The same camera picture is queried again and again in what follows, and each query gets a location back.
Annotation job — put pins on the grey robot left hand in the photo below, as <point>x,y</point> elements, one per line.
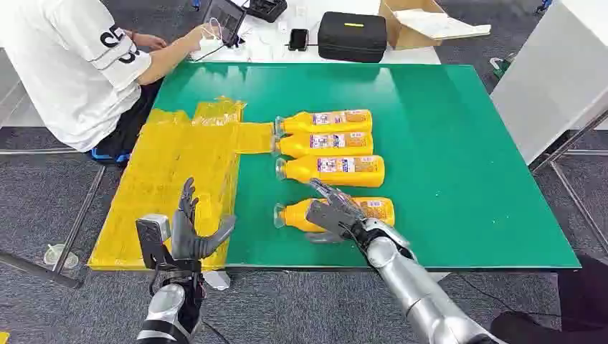
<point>186,240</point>

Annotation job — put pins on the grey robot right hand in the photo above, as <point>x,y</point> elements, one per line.
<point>335,216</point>

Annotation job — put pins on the person's right hand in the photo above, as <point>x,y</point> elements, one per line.
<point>205,35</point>

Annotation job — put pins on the person's left hand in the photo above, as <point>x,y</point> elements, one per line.
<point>151,41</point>

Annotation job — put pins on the orange drink bottle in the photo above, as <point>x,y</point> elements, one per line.
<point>297,146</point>
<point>297,124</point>
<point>304,172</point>
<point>294,216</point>

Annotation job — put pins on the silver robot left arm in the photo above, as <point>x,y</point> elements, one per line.
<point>166,304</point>

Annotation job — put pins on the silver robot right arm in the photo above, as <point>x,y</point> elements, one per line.
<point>418,294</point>

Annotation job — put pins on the white power adapter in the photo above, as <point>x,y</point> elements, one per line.
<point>206,47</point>

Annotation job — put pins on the black tablet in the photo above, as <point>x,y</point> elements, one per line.
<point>227,18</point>

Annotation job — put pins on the white table foot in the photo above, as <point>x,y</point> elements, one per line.
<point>217,280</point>

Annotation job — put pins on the yellow plastic sheet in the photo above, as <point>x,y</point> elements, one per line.
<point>161,190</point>

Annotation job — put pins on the white desk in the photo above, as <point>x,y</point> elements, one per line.
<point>266,47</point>

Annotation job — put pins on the black plastic tray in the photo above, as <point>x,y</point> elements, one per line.
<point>267,8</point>

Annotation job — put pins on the black smartphone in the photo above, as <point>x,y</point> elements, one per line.
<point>298,39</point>

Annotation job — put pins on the person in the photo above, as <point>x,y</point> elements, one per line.
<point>62,71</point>

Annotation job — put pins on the blue seat part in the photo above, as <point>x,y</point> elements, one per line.
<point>109,156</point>

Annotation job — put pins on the clear plastic cup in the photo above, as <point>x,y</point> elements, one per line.
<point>59,256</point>

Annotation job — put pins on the green table mat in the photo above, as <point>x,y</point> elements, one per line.
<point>451,142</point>

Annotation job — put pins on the black zip case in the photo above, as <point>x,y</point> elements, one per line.
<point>351,38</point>

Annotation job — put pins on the cardboard box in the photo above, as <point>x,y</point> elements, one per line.
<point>404,35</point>

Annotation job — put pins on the white foam board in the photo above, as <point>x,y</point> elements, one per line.
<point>442,24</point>

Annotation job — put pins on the green and white object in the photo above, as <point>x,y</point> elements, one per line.
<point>501,66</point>

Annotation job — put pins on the metal side table legs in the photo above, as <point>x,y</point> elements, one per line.
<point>589,152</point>

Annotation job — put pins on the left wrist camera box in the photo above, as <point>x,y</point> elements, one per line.
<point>151,237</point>

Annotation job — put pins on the grey metal frame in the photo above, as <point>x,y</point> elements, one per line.
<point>28,268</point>

